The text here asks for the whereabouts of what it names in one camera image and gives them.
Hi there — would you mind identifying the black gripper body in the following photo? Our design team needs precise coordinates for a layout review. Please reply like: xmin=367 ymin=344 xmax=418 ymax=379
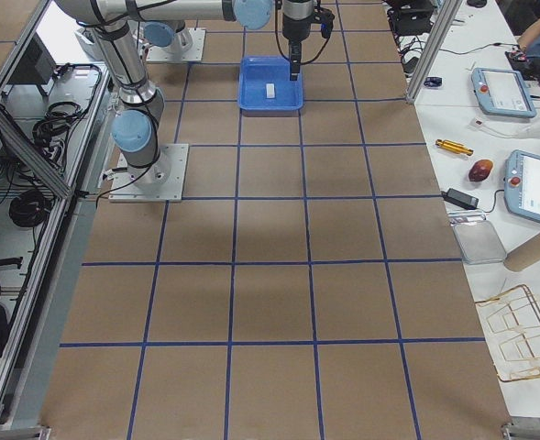
xmin=281 ymin=0 xmax=335 ymax=42

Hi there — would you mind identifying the white toy block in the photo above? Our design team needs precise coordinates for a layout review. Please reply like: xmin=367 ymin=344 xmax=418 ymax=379
xmin=265 ymin=82 xmax=275 ymax=99

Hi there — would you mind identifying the blue plastic tray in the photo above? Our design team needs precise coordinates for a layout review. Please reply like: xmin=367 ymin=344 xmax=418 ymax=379
xmin=237 ymin=56 xmax=304 ymax=116

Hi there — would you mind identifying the gold metal cylinder tool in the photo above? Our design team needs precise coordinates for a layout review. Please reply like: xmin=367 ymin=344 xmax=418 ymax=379
xmin=435 ymin=139 xmax=474 ymax=157

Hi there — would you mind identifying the far teach pendant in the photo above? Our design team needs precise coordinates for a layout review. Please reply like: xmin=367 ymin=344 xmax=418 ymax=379
xmin=470 ymin=68 xmax=536 ymax=119

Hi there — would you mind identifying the teach pendant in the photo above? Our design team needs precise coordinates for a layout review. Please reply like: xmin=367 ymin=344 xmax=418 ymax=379
xmin=470 ymin=68 xmax=536 ymax=119
xmin=504 ymin=150 xmax=540 ymax=223

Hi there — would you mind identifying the black power adapter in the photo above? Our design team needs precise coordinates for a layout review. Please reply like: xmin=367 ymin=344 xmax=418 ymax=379
xmin=441 ymin=188 xmax=479 ymax=210

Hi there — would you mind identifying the red mango fruit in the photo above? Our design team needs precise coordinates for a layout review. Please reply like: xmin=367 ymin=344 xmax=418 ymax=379
xmin=468 ymin=159 xmax=493 ymax=182

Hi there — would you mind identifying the black monitor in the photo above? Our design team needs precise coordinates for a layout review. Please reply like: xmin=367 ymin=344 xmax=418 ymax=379
xmin=7 ymin=33 xmax=57 ymax=96

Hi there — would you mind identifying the near teach pendant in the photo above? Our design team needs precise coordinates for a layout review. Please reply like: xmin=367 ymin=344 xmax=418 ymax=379
xmin=504 ymin=150 xmax=540 ymax=223

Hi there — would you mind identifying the cardboard tube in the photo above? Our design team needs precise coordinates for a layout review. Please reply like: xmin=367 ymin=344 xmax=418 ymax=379
xmin=503 ymin=233 xmax=540 ymax=272

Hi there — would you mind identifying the aluminium frame post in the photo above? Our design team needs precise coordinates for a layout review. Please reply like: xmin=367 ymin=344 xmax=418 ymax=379
xmin=405 ymin=0 xmax=461 ymax=104

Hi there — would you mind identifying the black cable bundle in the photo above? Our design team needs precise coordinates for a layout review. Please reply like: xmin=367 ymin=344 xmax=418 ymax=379
xmin=8 ymin=188 xmax=50 ymax=228

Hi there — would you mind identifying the aluminium frame rail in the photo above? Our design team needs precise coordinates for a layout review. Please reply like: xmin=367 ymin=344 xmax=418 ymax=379
xmin=0 ymin=104 xmax=74 ymax=199

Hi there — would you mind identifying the gold wire rack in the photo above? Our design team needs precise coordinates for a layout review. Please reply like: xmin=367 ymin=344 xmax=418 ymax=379
xmin=475 ymin=284 xmax=540 ymax=383

